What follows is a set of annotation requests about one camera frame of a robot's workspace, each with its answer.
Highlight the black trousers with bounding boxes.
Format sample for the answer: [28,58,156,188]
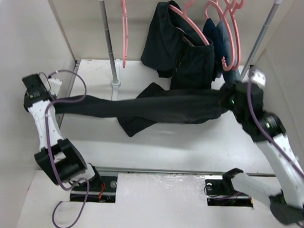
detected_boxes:
[54,77,226,137]

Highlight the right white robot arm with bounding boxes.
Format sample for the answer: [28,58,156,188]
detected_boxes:
[219,82,304,228]

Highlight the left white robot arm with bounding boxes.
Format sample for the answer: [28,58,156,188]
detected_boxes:
[22,73,103,191]

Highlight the pink hanger with jeans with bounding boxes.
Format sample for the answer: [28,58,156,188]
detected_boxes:
[203,0,243,72]

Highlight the pink hanger with shorts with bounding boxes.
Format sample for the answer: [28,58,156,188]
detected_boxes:
[169,0,209,46]

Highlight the light blue hanging jeans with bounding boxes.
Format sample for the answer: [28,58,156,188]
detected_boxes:
[217,21,241,83]

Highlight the dark navy hanging garment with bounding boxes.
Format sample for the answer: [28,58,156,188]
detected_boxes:
[202,18,226,81]

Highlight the grey clothes rack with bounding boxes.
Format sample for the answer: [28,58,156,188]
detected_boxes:
[98,0,283,100]

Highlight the hanging black shorts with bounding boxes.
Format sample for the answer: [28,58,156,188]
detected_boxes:
[140,0,215,84]

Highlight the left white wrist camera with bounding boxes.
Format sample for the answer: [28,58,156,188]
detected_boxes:
[47,77,63,96]

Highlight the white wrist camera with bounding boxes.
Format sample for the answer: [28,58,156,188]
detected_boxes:
[248,68,266,88]
[47,77,63,96]

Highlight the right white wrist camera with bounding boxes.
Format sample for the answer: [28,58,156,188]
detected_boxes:
[248,68,266,88]

